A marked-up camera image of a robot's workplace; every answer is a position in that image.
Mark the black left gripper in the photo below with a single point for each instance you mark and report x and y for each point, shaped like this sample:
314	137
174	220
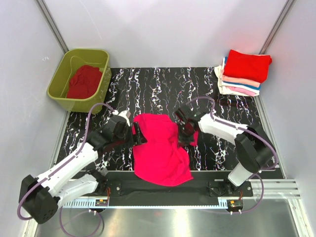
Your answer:
138	138

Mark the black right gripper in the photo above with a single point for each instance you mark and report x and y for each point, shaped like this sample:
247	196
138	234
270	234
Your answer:
183	140

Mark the bright pink t-shirt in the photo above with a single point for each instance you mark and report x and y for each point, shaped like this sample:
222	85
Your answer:
161	160

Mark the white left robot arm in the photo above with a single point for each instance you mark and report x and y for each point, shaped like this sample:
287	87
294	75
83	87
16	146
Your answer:
44	195

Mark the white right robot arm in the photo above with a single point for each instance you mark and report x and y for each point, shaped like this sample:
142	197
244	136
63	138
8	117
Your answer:
254	149

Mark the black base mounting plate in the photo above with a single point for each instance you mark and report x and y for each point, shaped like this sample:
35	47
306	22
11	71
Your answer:
125	185

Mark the left orange connector box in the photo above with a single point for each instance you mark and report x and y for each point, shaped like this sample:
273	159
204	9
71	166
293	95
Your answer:
102	202

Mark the orange connector box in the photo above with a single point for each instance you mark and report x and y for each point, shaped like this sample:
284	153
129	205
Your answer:
102	202
235	204

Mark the dark red crumpled shirt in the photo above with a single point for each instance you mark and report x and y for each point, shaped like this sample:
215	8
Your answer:
84	83

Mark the olive green plastic bin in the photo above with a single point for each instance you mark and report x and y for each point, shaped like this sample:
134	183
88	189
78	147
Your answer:
70	63

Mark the right orange connector box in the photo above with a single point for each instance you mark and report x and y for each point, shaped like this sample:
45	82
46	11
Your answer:
235	204

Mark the red folded t-shirt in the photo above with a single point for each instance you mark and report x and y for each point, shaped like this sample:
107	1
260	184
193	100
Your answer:
247	66

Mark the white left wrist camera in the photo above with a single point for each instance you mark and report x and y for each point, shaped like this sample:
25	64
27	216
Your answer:
124	114

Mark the white slotted cable duct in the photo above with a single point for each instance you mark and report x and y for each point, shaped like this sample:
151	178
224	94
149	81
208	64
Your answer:
115	203

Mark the aluminium extrusion rail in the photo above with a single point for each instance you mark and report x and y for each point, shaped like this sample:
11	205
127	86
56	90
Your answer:
274	189

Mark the left corner aluminium post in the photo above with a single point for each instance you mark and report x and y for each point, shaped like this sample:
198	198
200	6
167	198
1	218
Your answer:
52	24

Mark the corner aluminium post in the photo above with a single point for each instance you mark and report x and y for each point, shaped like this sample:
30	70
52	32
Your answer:
52	24
277	25

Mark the right corner aluminium post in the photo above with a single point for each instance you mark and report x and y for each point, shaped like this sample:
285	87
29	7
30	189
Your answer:
277	25

